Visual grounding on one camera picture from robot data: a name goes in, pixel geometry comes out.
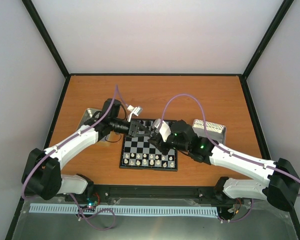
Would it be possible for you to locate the light blue cable duct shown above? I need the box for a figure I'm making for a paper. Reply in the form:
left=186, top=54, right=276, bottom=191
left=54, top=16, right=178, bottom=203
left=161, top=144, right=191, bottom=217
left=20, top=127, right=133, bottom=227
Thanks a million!
left=28, top=203, right=218, bottom=218

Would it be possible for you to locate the right pink tray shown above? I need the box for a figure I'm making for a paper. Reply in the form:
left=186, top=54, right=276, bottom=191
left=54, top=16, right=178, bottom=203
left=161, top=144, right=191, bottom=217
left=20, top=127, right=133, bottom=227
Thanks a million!
left=192, top=119, right=227, bottom=145

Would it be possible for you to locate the black and silver chessboard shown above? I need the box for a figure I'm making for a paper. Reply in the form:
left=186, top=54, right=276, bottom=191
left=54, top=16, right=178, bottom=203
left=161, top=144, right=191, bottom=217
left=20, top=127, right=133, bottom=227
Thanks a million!
left=119, top=119, right=178, bottom=173

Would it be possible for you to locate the left green-lit circuit board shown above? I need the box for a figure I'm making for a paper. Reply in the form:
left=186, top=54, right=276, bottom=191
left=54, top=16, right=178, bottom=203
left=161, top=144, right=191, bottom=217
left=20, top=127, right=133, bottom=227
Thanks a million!
left=79, top=193, right=101, bottom=213

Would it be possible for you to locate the black aluminium frame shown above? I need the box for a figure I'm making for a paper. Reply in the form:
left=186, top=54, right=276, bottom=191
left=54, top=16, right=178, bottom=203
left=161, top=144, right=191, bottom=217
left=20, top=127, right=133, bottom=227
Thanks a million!
left=4, top=0, right=300, bottom=240

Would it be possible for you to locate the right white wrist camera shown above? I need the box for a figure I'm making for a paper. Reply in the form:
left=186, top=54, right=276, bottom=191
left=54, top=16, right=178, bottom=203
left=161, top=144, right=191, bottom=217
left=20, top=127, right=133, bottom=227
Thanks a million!
left=151, top=118, right=172, bottom=142

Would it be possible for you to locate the left metal tray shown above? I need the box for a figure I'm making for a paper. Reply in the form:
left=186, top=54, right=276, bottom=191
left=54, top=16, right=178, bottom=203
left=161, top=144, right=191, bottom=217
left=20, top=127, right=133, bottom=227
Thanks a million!
left=76, top=108, right=113, bottom=145

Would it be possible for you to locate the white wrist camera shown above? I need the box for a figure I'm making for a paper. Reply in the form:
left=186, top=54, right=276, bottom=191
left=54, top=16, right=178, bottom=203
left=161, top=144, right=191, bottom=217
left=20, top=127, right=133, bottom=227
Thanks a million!
left=127, top=105, right=143, bottom=122
left=151, top=118, right=172, bottom=142

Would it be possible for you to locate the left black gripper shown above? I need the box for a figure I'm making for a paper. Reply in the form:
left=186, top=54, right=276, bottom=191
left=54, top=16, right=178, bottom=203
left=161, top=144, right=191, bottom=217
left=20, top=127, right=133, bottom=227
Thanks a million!
left=110, top=118, right=151, bottom=138

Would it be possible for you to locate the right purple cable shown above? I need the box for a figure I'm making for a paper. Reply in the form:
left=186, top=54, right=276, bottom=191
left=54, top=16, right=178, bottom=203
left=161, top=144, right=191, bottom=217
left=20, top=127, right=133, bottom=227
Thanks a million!
left=161, top=93, right=300, bottom=224

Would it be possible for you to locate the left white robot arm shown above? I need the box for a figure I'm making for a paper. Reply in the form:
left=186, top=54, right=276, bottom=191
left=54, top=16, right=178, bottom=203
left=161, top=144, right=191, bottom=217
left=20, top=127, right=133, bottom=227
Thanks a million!
left=21, top=98, right=151, bottom=202

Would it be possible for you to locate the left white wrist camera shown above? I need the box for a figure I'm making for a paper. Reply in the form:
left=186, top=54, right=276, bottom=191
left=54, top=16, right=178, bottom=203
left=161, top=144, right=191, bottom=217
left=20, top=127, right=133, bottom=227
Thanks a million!
left=127, top=105, right=143, bottom=122

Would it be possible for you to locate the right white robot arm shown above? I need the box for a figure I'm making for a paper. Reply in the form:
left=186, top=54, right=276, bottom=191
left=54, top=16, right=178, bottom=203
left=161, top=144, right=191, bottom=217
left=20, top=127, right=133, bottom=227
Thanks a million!
left=148, top=119, right=300, bottom=212

